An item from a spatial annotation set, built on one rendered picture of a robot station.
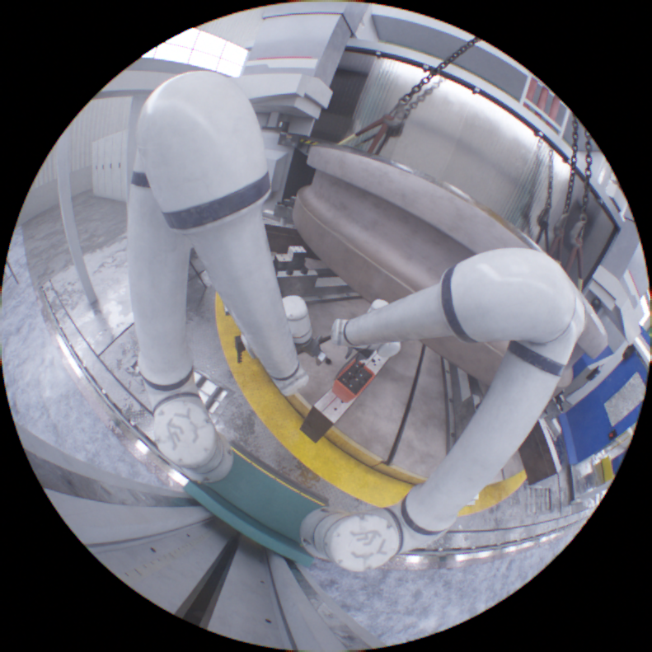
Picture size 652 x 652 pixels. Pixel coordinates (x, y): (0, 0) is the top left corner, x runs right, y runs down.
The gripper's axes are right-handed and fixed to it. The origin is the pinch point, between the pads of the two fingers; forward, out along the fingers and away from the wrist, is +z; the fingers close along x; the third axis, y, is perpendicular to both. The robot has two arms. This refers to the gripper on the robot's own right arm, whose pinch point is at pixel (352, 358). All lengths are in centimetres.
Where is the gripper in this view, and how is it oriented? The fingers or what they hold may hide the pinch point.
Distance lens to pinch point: 105.6
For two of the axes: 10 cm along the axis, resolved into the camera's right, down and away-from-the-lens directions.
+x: -7.3, -6.0, 3.2
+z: -2.8, 6.9, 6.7
